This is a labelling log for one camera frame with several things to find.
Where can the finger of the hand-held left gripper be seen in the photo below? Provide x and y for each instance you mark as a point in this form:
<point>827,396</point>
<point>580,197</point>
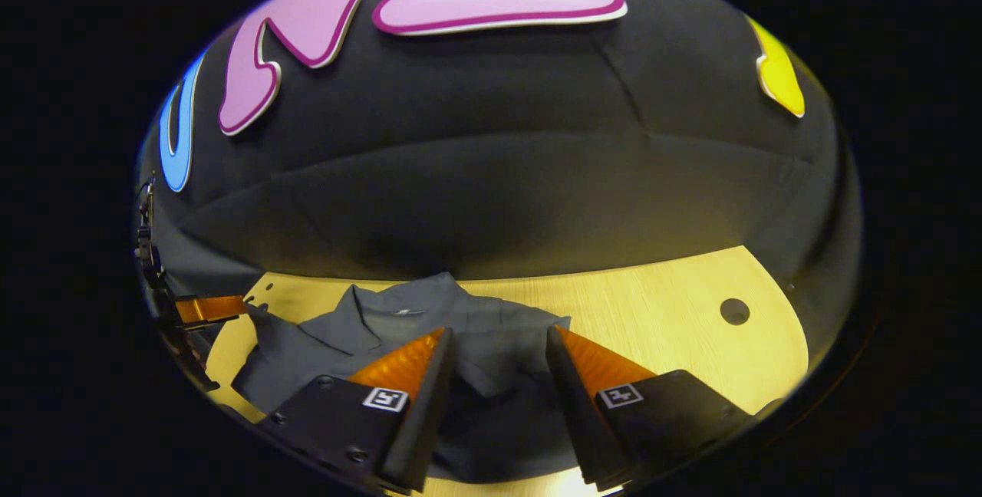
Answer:
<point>211,308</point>

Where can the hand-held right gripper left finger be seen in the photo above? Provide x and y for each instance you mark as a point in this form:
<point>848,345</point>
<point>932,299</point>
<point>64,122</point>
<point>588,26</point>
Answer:
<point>426,420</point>

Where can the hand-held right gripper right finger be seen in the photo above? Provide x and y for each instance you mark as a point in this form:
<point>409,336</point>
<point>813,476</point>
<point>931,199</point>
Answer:
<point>575,405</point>

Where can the grey collared shirt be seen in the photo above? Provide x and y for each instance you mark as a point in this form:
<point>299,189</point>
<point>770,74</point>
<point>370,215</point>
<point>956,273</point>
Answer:
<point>491,336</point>

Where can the black backdrop cloth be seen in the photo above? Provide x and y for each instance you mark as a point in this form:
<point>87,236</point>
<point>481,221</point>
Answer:
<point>499,136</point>

